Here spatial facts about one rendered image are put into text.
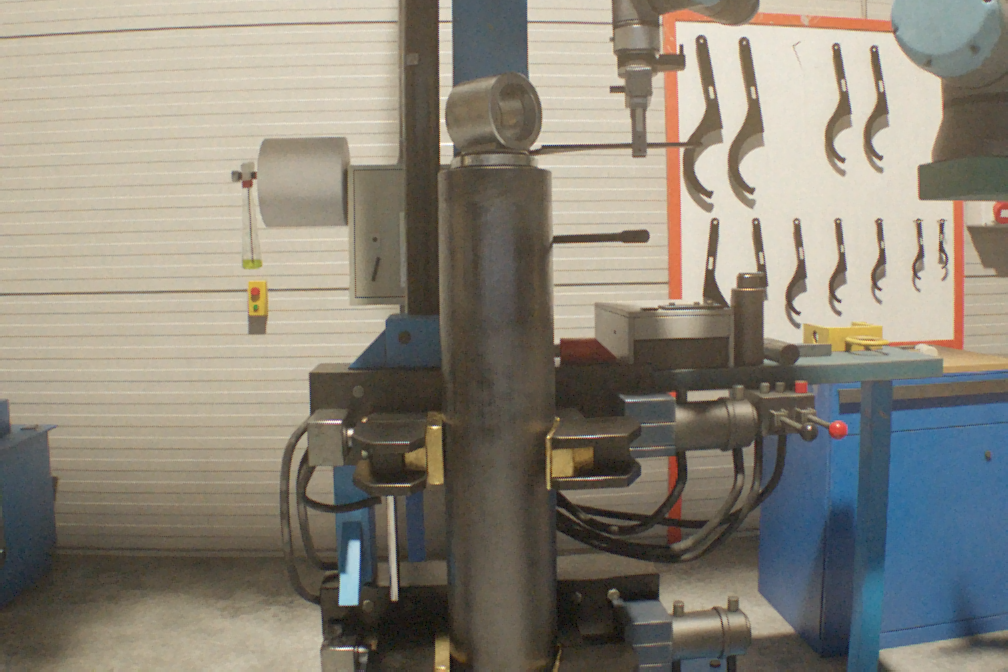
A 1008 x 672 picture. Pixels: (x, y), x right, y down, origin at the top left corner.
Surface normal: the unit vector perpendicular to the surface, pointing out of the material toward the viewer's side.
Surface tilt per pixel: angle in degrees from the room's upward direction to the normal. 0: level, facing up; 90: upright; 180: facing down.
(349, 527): 50
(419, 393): 90
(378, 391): 90
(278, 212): 139
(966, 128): 70
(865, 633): 90
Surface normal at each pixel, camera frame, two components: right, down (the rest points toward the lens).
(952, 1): -0.69, 0.11
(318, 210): 0.07, 0.68
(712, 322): 0.09, 0.02
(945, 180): -0.99, 0.02
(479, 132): -0.57, 0.54
